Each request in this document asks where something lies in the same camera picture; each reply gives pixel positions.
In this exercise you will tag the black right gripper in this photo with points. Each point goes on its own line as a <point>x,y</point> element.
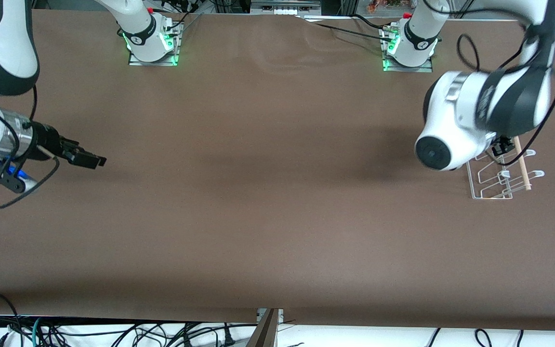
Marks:
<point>46,139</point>

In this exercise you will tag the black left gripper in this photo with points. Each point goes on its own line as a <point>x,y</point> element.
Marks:
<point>501,145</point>

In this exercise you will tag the white power strip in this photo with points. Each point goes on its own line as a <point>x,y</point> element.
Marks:
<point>284,7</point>

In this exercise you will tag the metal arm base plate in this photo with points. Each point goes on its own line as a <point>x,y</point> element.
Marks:
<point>427,68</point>
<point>135,61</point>

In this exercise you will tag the wooden rack rod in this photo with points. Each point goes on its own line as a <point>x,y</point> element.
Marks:
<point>524,171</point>

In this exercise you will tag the black power plug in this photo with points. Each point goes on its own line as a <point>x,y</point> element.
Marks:
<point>228,340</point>

